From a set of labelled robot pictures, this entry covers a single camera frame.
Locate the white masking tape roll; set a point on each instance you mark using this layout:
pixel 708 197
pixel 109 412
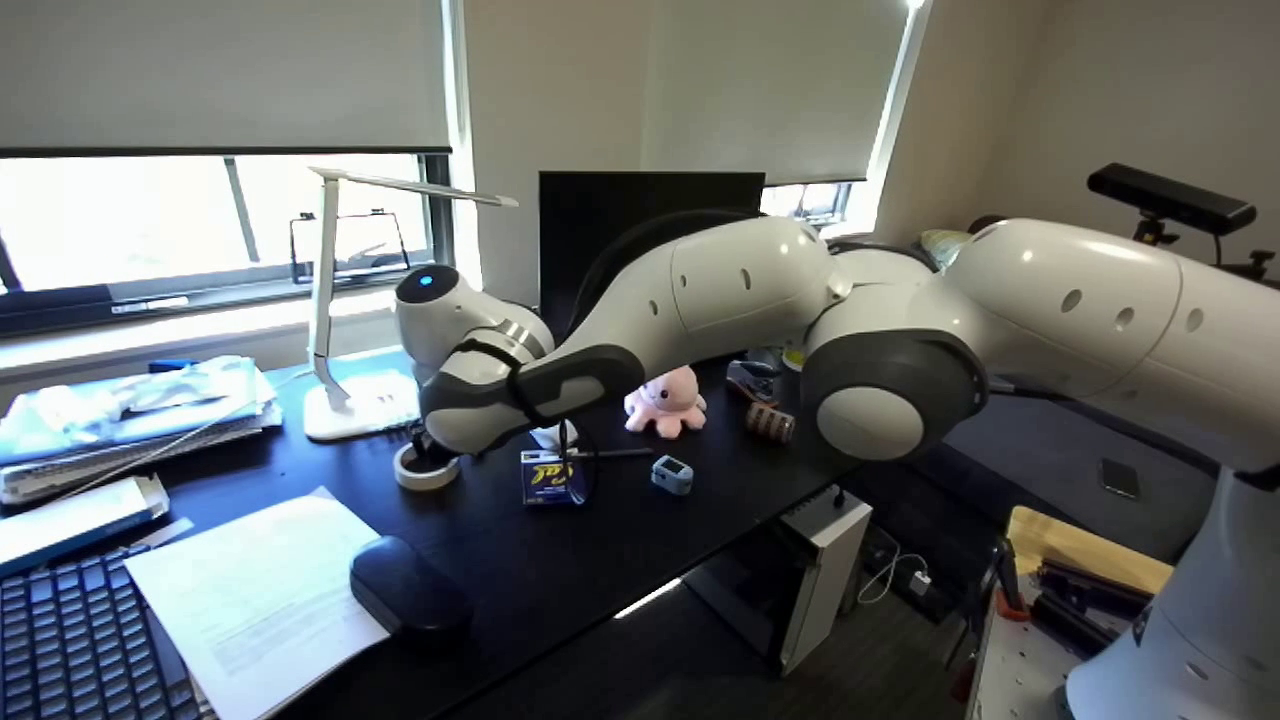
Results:
pixel 401 469

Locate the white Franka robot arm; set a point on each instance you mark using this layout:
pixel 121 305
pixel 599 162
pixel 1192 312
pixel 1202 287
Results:
pixel 744 282

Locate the white desk lamp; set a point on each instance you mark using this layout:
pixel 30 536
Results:
pixel 359 406

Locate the black computer mouse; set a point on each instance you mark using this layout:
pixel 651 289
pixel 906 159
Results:
pixel 405 587

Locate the grey pen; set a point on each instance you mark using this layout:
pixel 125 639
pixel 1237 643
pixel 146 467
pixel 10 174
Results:
pixel 622 454

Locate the white printed paper sheet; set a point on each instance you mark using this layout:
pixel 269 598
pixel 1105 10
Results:
pixel 255 601

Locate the pink octopus plush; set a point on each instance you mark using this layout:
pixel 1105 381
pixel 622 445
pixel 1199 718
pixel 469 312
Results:
pixel 665 400

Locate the black computer monitor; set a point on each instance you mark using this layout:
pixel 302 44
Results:
pixel 600 227

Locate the stack of papers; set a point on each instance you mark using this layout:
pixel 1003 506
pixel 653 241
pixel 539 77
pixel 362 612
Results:
pixel 135 412

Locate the brown ridged cylinder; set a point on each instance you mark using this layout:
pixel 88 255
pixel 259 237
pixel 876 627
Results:
pixel 768 426

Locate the white notebook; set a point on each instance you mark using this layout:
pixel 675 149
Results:
pixel 83 518

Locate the black keyboard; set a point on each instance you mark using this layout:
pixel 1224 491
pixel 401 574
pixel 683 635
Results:
pixel 83 643

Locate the white black computer tower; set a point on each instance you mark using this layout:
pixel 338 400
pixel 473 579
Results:
pixel 826 562

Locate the white roller blind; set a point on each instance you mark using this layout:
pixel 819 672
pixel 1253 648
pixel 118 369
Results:
pixel 213 75
pixel 773 80

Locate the pale green pillow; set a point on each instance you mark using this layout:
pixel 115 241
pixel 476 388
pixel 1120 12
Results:
pixel 943 244

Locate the robot mounting table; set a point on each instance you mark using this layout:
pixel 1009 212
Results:
pixel 1065 546

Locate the orange black clamp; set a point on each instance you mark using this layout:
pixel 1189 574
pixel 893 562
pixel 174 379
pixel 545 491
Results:
pixel 1082 607

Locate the small dark flat device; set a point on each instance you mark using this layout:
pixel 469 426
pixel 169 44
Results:
pixel 1120 478

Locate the black camera on tripod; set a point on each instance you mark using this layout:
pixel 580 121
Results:
pixel 1174 200

